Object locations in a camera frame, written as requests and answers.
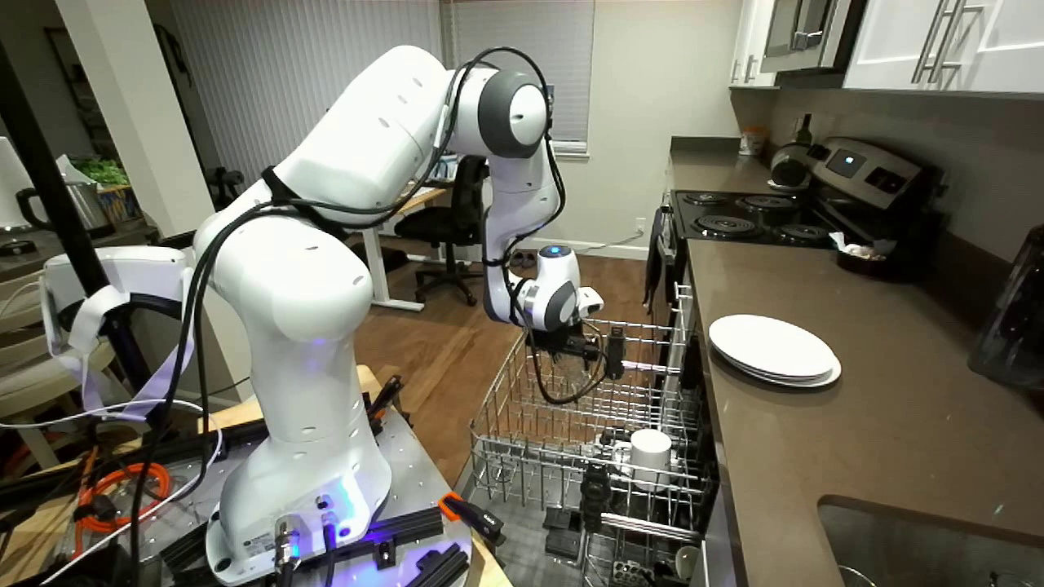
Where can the black countertop appliance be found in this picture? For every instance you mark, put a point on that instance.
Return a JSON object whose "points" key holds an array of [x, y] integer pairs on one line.
{"points": [[1015, 315]]}

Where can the stainless microwave oven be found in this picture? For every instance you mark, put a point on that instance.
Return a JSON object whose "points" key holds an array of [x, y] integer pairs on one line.
{"points": [[810, 34]]}

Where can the white window blind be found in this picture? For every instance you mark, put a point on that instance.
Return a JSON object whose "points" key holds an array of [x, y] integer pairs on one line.
{"points": [[564, 34]]}

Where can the black office chair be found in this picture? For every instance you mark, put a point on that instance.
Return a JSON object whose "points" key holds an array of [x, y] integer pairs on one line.
{"points": [[451, 222]]}

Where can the metal robot base table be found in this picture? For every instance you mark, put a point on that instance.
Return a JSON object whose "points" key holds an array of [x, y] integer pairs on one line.
{"points": [[418, 468]]}

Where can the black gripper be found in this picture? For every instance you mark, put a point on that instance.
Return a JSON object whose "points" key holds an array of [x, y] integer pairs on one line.
{"points": [[564, 344]]}

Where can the white plastic chair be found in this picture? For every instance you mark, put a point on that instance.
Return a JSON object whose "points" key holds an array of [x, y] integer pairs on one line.
{"points": [[119, 273]]}

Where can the black kettle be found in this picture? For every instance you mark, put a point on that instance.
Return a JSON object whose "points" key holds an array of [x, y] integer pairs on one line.
{"points": [[789, 164]]}

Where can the white ceramic cup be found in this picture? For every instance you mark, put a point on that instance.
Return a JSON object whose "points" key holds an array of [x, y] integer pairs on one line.
{"points": [[650, 445]]}

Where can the narrow white wall cabinet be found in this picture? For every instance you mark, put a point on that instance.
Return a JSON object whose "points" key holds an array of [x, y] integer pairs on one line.
{"points": [[751, 43]]}

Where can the stainless kitchen sink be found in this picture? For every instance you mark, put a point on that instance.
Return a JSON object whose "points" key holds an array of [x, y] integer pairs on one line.
{"points": [[923, 548]]}

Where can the white dinner plate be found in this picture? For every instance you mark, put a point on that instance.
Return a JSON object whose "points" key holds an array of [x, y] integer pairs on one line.
{"points": [[819, 379], [771, 344]]}

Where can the black stand pole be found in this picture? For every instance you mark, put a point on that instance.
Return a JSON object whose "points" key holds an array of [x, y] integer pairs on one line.
{"points": [[53, 196]]}

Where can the black stainless kitchen stove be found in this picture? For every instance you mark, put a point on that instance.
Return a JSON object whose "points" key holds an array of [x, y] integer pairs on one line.
{"points": [[761, 217]]}

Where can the black rack rail cap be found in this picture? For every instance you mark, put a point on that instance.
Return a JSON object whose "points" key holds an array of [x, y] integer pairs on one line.
{"points": [[595, 493], [613, 354]]}

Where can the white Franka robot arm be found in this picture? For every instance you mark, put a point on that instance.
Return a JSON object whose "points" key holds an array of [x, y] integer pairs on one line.
{"points": [[288, 327]]}

